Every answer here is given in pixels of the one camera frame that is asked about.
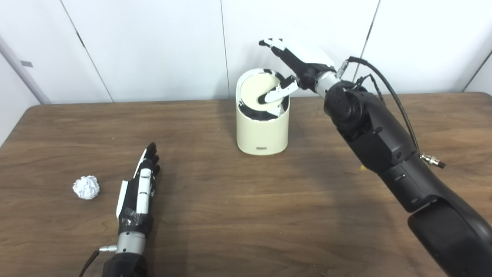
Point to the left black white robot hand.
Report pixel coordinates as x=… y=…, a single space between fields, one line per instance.
x=143 y=192

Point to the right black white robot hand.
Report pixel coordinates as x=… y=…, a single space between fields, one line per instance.
x=307 y=57

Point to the white paper ball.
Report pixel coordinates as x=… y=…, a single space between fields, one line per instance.
x=86 y=187

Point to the cream round bin lid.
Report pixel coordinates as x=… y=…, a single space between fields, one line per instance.
x=253 y=90

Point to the cream-colored round bin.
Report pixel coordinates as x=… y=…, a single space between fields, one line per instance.
x=261 y=132

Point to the grey wall post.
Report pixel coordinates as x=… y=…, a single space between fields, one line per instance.
x=23 y=73

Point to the small grey wall label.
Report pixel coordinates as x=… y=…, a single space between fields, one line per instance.
x=27 y=64

